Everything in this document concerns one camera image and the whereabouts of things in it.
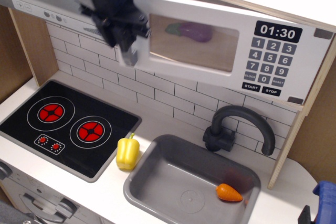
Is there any black toy induction stove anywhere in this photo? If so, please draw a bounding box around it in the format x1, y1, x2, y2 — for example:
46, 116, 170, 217
1, 80, 141, 183

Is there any white toy microwave door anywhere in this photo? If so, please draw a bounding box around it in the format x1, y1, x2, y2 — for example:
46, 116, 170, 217
133, 0, 334, 105

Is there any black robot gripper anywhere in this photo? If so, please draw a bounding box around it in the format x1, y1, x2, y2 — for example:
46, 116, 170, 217
75, 0, 151, 59

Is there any orange toy carrot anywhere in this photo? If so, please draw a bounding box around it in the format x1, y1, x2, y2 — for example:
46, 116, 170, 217
216, 183, 243, 202

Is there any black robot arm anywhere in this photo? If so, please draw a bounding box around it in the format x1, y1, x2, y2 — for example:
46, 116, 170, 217
76, 0, 151, 66

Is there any grey toy oven door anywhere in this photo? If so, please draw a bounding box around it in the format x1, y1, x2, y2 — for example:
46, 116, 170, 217
1, 160, 110, 223

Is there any purple toy eggplant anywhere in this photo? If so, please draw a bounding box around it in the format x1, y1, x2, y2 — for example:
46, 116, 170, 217
165, 22, 213, 42

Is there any blue plastic object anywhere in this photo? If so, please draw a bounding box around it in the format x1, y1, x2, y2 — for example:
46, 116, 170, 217
313, 180, 335, 224

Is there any grey toy range hood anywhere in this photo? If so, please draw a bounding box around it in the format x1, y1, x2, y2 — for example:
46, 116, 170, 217
0, 0, 128, 48

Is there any wooden toy kitchen frame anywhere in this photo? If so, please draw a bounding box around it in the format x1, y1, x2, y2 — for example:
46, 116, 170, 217
1, 0, 335, 181

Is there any black object at edge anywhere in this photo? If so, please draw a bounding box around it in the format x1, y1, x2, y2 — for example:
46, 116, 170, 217
298, 205, 312, 224

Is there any grey toy sink basin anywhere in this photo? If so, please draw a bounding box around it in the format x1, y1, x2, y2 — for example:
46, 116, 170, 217
123, 135, 260, 223

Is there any yellow toy bell pepper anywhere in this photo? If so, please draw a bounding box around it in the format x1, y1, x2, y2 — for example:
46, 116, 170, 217
116, 133, 140, 170

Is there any dark grey toy faucet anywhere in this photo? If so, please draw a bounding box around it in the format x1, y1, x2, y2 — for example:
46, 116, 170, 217
202, 105, 276, 156

